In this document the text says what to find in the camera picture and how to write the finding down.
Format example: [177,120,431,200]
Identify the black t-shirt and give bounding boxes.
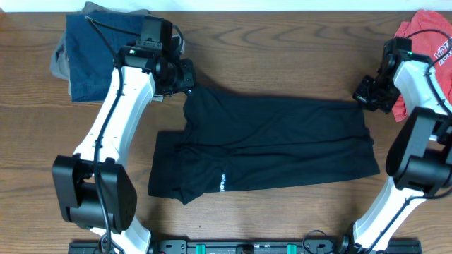
[148,87,380,204]

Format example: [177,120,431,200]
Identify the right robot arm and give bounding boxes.
[335,37,451,253]

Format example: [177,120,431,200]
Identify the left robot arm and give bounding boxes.
[52,16,196,253]

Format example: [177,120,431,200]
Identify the red printed t-shirt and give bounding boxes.
[395,10,451,102]

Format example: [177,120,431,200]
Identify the folded navy blue trousers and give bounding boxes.
[65,12,144,102]

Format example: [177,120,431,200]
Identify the folded khaki beige trousers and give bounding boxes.
[49,1,150,98]

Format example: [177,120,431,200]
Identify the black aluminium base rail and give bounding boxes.
[68,239,423,254]

